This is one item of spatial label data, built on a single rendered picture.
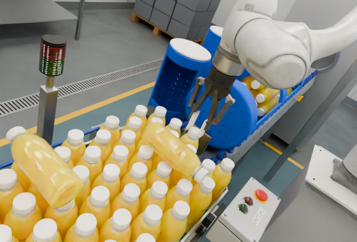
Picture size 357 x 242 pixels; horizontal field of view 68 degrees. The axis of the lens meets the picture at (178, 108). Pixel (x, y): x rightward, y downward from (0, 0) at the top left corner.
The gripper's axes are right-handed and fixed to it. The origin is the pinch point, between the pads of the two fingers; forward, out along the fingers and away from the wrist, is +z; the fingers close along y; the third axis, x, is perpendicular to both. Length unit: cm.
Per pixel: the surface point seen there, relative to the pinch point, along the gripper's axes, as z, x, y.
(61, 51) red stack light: -9.7, 25.9, 34.9
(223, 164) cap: 4.6, 1.6, -13.5
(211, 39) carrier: 17, -137, 71
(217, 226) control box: 8.0, 18.3, -22.8
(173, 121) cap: 4.3, 1.2, 7.7
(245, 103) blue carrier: -5.9, -19.4, -5.3
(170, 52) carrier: 14, -64, 59
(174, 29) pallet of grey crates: 89, -309, 222
